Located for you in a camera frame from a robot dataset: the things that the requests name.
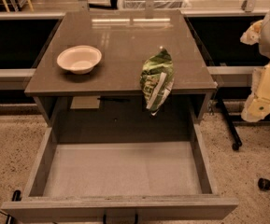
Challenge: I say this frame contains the grey top drawer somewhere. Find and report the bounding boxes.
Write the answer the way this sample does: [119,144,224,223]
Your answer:
[2,124,238,224]

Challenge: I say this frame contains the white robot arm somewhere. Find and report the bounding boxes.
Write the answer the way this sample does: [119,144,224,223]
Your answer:
[240,10,270,122]

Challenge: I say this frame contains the grey drawer cabinet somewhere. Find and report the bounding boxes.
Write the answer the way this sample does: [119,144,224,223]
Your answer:
[25,11,216,144]

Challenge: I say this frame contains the black table leg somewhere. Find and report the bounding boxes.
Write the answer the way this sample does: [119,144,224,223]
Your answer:
[217,97,242,151]

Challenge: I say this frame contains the black caster leg right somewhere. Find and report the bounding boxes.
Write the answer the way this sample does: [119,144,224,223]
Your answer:
[258,178,270,190]

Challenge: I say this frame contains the green chip bag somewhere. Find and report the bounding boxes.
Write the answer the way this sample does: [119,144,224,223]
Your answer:
[140,47,174,116]

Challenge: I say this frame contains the white paper bowl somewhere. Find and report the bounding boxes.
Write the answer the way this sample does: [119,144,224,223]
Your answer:
[57,46,102,75]

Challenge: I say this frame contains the black stand foot left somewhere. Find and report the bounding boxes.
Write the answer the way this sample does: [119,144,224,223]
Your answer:
[5,189,21,224]

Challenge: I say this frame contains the white wire basket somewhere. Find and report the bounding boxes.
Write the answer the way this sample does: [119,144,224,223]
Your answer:
[118,0,192,10]

